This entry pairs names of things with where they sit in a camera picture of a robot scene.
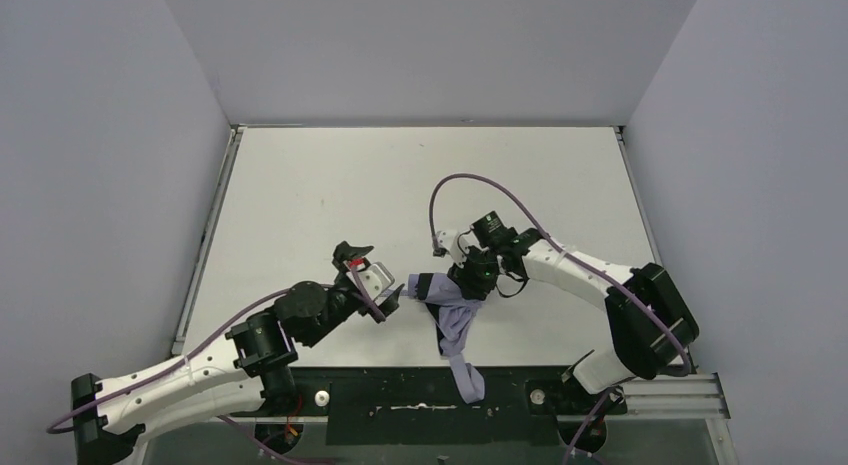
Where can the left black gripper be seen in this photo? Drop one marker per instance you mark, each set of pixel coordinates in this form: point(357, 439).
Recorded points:
point(361, 284)

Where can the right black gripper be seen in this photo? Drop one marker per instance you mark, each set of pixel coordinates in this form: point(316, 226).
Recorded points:
point(465, 280)

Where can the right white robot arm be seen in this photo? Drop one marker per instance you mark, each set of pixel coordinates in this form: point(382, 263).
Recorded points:
point(650, 324)

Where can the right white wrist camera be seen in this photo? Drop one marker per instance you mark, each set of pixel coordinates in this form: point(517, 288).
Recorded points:
point(451, 243)

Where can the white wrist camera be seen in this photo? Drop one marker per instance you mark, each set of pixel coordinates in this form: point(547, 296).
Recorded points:
point(370, 279)
point(451, 243)

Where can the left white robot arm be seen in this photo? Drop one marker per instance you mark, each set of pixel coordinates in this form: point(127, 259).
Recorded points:
point(242, 367)

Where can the lavender folding umbrella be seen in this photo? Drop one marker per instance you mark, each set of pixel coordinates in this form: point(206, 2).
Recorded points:
point(452, 315)

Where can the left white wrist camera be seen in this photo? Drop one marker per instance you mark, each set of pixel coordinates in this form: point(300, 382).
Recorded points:
point(370, 279)

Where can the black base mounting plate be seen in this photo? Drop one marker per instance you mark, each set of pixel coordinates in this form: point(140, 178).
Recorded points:
point(422, 406)

